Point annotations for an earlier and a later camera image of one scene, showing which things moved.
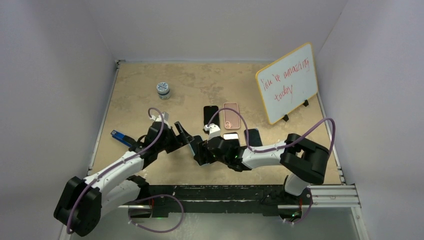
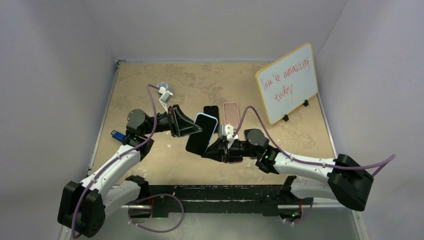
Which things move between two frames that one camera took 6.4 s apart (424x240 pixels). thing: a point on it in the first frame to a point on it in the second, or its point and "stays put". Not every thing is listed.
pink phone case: (231, 118) stays put
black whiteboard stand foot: (285, 117) stays put
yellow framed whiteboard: (288, 82) stays put
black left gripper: (177, 143) to (184, 126)
